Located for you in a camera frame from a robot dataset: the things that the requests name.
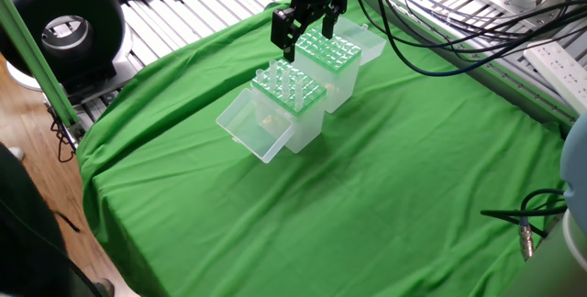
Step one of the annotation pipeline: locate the translucent tip box nearly empty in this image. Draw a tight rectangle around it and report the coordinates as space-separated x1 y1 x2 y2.
293 16 387 115

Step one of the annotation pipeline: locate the green cloth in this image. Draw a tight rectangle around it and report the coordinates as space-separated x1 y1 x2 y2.
75 0 570 297

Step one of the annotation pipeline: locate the white power strip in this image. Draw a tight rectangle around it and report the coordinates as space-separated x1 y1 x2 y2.
523 39 587 116

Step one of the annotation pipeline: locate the translucent tip box holding tips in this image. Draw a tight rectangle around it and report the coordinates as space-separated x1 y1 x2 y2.
215 58 327 164

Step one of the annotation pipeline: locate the black cable with metal plug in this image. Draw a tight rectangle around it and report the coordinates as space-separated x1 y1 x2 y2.
480 189 570 261

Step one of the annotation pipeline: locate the green frame post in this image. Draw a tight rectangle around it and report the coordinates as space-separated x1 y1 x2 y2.
0 0 86 140

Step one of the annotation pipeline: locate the thin black cable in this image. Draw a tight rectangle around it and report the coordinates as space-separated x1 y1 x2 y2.
45 102 78 164

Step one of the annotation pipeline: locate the black round ring device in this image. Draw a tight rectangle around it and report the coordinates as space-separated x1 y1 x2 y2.
0 0 135 106

